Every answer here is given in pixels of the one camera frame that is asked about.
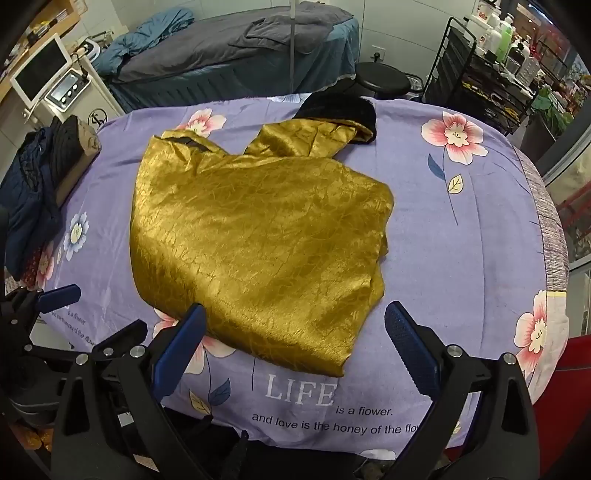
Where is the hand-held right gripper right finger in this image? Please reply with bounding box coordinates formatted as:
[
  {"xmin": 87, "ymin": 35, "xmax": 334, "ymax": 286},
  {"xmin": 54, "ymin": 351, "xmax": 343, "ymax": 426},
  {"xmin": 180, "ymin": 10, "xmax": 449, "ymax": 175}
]
[{"xmin": 384, "ymin": 301, "xmax": 541, "ymax": 480}]

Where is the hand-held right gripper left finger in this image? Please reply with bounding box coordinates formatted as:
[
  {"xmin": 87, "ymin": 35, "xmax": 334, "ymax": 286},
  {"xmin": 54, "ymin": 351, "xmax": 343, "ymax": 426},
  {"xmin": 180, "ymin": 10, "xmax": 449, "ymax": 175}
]
[{"xmin": 50, "ymin": 303, "xmax": 207, "ymax": 480}]

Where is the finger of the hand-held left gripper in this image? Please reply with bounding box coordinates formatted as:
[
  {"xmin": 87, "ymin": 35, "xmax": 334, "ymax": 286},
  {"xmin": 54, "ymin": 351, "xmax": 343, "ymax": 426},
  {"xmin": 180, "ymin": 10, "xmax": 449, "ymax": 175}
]
[
  {"xmin": 4, "ymin": 285, "xmax": 82, "ymax": 329},
  {"xmin": 91, "ymin": 319, "xmax": 149, "ymax": 366}
]

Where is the golden jacket with black fur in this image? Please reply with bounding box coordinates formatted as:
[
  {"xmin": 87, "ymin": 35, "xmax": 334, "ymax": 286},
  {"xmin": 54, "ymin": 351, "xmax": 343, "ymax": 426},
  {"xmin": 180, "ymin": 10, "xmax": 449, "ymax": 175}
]
[{"xmin": 129, "ymin": 92, "xmax": 396, "ymax": 377}]

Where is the dark blue jacket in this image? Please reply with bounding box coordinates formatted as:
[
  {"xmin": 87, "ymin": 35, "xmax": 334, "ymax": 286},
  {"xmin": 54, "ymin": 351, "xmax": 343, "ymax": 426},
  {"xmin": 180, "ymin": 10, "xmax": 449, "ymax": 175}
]
[{"xmin": 0, "ymin": 116, "xmax": 93, "ymax": 280}]

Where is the purple floral blanket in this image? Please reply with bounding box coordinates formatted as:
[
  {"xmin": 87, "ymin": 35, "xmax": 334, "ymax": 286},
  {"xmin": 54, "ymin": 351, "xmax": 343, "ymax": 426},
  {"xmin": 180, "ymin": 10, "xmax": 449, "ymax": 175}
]
[{"xmin": 28, "ymin": 92, "xmax": 571, "ymax": 457}]

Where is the brown box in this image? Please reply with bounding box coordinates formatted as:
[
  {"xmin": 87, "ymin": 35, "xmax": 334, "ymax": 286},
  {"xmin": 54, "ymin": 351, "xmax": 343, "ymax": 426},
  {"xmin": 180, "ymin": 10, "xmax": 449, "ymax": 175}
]
[{"xmin": 55, "ymin": 117, "xmax": 103, "ymax": 205}]

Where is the red object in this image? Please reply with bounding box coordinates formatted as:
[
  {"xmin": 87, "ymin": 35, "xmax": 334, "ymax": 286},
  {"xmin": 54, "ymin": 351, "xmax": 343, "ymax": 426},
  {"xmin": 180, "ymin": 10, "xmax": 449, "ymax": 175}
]
[{"xmin": 531, "ymin": 336, "xmax": 591, "ymax": 477}]

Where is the white machine with screen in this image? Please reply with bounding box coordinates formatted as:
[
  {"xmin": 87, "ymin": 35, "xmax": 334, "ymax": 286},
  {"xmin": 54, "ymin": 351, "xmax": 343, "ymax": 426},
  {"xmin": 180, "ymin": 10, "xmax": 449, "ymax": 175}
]
[{"xmin": 9, "ymin": 33, "xmax": 126, "ymax": 139}]

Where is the small white device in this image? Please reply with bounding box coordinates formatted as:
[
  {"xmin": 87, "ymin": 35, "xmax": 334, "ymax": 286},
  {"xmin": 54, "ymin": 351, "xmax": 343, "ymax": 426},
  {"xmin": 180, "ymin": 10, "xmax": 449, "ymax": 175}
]
[{"xmin": 75, "ymin": 39, "xmax": 101, "ymax": 64}]

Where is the black round stool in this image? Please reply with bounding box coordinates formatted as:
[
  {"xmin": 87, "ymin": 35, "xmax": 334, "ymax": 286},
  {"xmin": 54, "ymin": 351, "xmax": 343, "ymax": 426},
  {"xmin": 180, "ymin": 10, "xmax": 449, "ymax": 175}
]
[{"xmin": 353, "ymin": 62, "xmax": 413, "ymax": 100}]

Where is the blue quilt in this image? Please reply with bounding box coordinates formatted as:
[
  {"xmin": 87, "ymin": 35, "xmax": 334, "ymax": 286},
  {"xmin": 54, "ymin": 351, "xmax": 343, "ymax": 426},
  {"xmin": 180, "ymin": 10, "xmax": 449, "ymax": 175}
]
[{"xmin": 95, "ymin": 8, "xmax": 195, "ymax": 77}]

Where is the wooden shelf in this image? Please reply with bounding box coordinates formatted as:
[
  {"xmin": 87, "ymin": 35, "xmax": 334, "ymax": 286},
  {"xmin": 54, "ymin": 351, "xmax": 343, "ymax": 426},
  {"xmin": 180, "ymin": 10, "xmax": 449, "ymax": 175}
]
[{"xmin": 0, "ymin": 0, "xmax": 89, "ymax": 86}]

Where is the teal massage bed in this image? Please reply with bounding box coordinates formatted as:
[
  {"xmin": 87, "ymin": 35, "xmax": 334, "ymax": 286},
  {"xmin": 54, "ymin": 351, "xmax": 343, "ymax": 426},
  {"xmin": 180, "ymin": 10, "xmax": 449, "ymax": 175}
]
[{"xmin": 106, "ymin": 2, "xmax": 362, "ymax": 114}]

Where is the green plant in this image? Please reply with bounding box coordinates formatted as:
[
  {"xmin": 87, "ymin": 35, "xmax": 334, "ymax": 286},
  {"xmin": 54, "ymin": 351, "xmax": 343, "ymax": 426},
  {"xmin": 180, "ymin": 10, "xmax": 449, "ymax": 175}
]
[{"xmin": 531, "ymin": 82, "xmax": 580, "ymax": 136}]

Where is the metal pole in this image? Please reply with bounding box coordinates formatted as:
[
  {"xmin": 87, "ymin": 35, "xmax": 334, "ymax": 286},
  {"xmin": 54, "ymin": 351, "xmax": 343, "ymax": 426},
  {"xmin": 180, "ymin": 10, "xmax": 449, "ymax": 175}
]
[{"xmin": 289, "ymin": 0, "xmax": 297, "ymax": 94}]

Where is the group of bottles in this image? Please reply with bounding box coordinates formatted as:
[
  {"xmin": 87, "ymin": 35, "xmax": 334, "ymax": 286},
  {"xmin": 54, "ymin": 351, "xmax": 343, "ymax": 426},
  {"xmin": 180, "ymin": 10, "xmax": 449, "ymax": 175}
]
[{"xmin": 470, "ymin": 0, "xmax": 548, "ymax": 86}]

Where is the black wire cart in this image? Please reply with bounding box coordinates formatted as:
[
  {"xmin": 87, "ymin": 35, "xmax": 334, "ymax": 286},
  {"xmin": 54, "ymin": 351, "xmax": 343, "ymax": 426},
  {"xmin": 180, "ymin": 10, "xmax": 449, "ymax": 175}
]
[{"xmin": 422, "ymin": 16, "xmax": 540, "ymax": 136}]

